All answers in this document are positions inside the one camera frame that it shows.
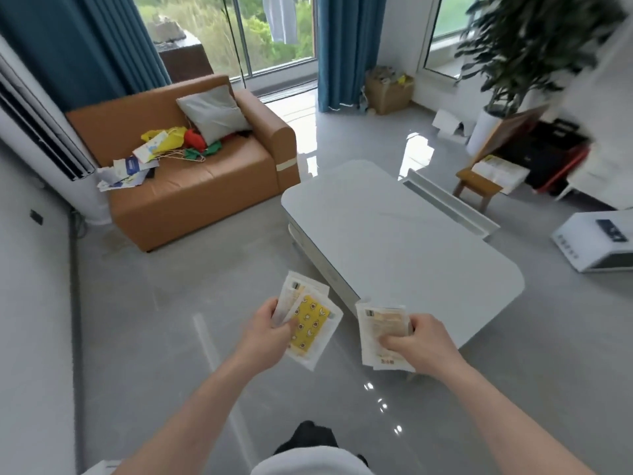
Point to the person's right forearm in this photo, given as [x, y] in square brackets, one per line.
[509, 425]

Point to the brown stand with rock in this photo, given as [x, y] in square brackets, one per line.
[180, 56]

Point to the person's white shirt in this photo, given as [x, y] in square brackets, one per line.
[306, 465]

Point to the person's right hand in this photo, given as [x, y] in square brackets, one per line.
[430, 348]

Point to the brown leather sofa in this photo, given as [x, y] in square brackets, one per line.
[198, 192]

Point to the white folded carton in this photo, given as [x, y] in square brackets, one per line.
[451, 124]

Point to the narrow teal curtain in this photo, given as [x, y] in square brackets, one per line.
[346, 49]

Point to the wide teal curtain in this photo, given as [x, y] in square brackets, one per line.
[89, 44]

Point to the small wooden stool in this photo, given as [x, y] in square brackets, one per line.
[477, 181]

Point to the grey cushion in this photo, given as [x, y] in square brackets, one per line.
[213, 113]

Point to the cardboard box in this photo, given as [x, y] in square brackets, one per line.
[388, 93]

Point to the glass sliding door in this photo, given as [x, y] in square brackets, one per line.
[222, 34]

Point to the white standing air conditioner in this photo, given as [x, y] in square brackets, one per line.
[44, 143]

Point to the white framed window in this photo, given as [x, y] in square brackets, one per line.
[447, 24]

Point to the red cloth item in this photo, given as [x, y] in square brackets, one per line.
[196, 140]

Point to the yellow patterned packet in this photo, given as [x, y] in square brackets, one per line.
[310, 324]

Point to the white and beige packet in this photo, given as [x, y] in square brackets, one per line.
[378, 324]

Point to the hanging grey garment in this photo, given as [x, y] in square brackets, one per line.
[281, 17]

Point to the white and yellow box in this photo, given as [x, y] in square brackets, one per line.
[499, 172]

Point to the green cloth item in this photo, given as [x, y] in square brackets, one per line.
[211, 149]

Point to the person's left hand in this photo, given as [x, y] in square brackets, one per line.
[259, 341]

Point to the black and red case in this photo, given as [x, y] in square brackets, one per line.
[549, 153]

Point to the pile of white papers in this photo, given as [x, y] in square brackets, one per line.
[126, 169]

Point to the white cabinet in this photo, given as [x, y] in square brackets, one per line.
[606, 118]

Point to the green potted plant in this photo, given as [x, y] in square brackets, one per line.
[534, 39]

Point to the white flat appliance box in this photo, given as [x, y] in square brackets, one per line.
[593, 244]

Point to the person's left thumb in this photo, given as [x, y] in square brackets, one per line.
[286, 333]

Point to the white packet with yellow label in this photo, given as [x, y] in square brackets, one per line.
[296, 289]

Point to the person's right thumb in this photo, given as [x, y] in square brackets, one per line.
[395, 344]

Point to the wooden framed board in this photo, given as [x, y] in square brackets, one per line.
[514, 128]

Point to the long white panel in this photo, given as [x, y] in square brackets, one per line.
[450, 202]

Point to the person's black trousers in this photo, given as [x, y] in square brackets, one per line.
[309, 437]

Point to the white coffee table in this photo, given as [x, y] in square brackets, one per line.
[395, 242]

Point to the white plant pot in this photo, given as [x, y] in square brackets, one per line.
[482, 133]

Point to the black wall socket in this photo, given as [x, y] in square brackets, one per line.
[36, 217]

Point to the person's left forearm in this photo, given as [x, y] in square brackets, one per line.
[198, 415]

